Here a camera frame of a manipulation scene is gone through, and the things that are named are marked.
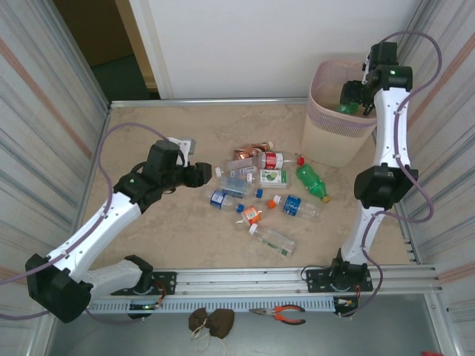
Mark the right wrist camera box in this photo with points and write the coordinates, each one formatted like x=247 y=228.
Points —
x=366 y=70

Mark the wide aluminium mounting rail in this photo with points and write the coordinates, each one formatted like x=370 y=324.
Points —
x=241 y=282

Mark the small red object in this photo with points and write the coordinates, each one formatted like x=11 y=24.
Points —
x=431 y=354

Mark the bottle copper brown label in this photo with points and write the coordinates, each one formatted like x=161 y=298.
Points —
x=246 y=154

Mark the bottle lime label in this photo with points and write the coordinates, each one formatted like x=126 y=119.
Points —
x=272 y=177

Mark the beige plastic waste bin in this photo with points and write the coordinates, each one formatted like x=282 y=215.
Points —
x=326 y=148

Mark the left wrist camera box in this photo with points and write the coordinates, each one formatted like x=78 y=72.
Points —
x=185 y=145

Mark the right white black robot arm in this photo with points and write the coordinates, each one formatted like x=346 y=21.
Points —
x=389 y=126

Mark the small orange-label bottle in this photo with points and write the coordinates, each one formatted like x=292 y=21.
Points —
x=251 y=214

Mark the clear bottle pale blue label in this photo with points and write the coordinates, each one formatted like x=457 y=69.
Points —
x=235 y=184

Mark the pink plastic bin liner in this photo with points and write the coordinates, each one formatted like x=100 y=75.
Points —
x=326 y=78

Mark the white door frame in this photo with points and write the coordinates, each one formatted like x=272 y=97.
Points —
x=150 y=44

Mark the blue-label bottle white cap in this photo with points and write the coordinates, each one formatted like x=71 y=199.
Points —
x=295 y=204

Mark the brown cloth pouch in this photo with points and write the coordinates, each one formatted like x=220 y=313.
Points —
x=222 y=322
x=198 y=320

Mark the clear bottle white label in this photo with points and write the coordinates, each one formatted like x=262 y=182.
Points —
x=241 y=171

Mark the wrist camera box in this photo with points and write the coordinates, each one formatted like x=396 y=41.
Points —
x=366 y=70
x=185 y=145

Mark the small black controller board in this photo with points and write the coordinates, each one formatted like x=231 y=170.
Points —
x=345 y=302
x=146 y=306

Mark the red-label bottle red cap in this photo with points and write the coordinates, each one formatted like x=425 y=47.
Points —
x=272 y=160

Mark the green-label bottle white cap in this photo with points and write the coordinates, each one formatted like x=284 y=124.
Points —
x=274 y=241

